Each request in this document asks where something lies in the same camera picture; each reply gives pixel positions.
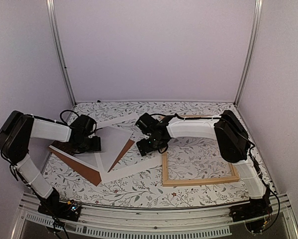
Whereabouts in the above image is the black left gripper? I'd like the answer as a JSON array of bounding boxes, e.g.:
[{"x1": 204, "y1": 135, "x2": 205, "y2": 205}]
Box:
[{"x1": 76, "y1": 136, "x2": 101, "y2": 154}]

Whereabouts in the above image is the photo with white border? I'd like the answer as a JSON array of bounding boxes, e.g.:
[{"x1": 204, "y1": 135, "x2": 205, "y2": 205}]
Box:
[{"x1": 49, "y1": 125, "x2": 134, "y2": 172}]

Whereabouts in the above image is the white photo mat board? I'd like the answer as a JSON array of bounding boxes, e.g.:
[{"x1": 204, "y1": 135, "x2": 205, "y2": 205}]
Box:
[{"x1": 95, "y1": 113, "x2": 162, "y2": 183}]

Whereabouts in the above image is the light wooden picture frame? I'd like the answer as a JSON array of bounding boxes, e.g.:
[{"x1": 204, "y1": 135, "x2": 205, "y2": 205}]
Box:
[{"x1": 158, "y1": 116, "x2": 240, "y2": 187}]

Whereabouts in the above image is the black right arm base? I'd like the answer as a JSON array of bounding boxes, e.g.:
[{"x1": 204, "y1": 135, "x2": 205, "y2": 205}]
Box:
[{"x1": 229, "y1": 190, "x2": 273, "y2": 222}]

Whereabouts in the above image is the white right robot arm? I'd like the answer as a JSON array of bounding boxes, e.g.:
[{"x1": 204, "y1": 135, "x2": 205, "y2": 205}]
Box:
[{"x1": 135, "y1": 110, "x2": 271, "y2": 217}]

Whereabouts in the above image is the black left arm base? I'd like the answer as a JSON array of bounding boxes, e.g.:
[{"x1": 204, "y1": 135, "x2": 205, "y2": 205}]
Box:
[{"x1": 36, "y1": 188, "x2": 82, "y2": 222}]

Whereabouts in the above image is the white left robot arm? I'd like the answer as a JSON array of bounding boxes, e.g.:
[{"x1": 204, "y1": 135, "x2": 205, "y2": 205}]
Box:
[{"x1": 0, "y1": 111, "x2": 101, "y2": 216}]

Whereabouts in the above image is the brown backing board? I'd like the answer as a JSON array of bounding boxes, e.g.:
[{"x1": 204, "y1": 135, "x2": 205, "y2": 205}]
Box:
[{"x1": 48, "y1": 139, "x2": 135, "y2": 187}]

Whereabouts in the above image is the floral patterned table cover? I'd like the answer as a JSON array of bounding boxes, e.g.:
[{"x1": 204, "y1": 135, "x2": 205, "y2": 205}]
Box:
[{"x1": 43, "y1": 102, "x2": 269, "y2": 209}]

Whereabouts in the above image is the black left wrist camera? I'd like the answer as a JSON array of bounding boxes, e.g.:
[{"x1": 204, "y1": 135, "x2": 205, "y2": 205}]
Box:
[{"x1": 70, "y1": 115, "x2": 97, "y2": 136}]

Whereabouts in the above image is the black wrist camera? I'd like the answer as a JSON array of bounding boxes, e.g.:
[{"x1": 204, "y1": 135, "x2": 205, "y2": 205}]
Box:
[
  {"x1": 70, "y1": 115, "x2": 97, "y2": 136},
  {"x1": 135, "y1": 113, "x2": 162, "y2": 136}
]

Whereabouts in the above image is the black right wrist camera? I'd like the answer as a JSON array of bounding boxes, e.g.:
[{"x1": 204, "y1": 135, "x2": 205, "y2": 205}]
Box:
[{"x1": 135, "y1": 113, "x2": 162, "y2": 136}]

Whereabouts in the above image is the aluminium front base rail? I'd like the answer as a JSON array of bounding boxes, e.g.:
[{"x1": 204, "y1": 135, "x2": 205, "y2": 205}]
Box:
[{"x1": 11, "y1": 193, "x2": 298, "y2": 239}]

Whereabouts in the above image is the left aluminium corner post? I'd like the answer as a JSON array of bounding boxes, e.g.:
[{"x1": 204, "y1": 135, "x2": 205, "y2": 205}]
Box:
[{"x1": 46, "y1": 0, "x2": 77, "y2": 106}]

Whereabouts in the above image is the aluminium corner post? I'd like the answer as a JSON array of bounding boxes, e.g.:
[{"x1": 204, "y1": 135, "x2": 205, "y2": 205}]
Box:
[
  {"x1": 46, "y1": 0, "x2": 77, "y2": 106},
  {"x1": 234, "y1": 0, "x2": 263, "y2": 107}
]

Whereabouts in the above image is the right aluminium corner post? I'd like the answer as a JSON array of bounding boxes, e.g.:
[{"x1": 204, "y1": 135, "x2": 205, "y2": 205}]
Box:
[{"x1": 234, "y1": 0, "x2": 263, "y2": 107}]

